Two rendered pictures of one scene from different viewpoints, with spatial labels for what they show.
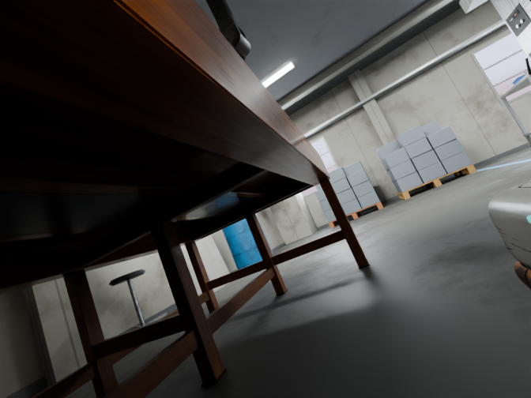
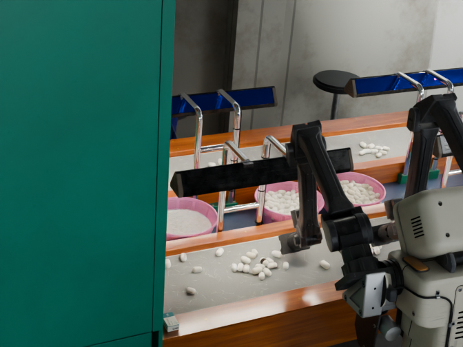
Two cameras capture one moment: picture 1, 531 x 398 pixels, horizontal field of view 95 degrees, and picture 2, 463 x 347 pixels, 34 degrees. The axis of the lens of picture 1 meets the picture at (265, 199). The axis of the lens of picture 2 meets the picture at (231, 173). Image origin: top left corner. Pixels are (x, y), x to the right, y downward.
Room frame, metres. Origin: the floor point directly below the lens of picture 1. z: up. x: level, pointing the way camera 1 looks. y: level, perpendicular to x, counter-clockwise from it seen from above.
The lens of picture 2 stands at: (-1.17, -1.17, 2.20)
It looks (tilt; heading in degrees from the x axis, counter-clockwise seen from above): 28 degrees down; 45
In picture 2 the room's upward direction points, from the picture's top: 5 degrees clockwise
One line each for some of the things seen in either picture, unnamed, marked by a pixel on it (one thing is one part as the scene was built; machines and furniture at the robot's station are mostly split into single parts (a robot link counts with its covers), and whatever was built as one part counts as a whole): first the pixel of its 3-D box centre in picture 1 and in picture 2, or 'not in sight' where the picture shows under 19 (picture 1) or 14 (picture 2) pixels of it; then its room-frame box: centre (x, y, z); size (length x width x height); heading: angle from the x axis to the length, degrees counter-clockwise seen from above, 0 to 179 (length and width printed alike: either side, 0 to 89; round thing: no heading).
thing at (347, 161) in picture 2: not in sight; (266, 169); (0.43, 0.29, 1.08); 0.62 x 0.08 x 0.07; 161
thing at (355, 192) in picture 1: (346, 193); not in sight; (5.86, -1.83, 0.60); 1.20 x 0.80 x 1.19; 67
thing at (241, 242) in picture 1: (246, 240); not in sight; (4.14, 0.56, 0.47); 0.65 x 0.63 x 0.95; 67
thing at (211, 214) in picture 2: not in sight; (180, 226); (0.36, 0.61, 0.72); 0.27 x 0.27 x 0.10
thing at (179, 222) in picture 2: not in sight; (180, 228); (0.36, 0.61, 0.71); 0.22 x 0.22 x 0.06
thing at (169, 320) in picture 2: not in sight; (169, 321); (-0.04, 0.17, 0.77); 0.06 x 0.04 x 0.02; 71
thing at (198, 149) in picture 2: not in sight; (207, 153); (0.59, 0.74, 0.90); 0.20 x 0.19 x 0.45; 161
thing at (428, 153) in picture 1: (419, 159); not in sight; (5.22, -3.35, 0.63); 1.27 x 0.85 x 1.26; 69
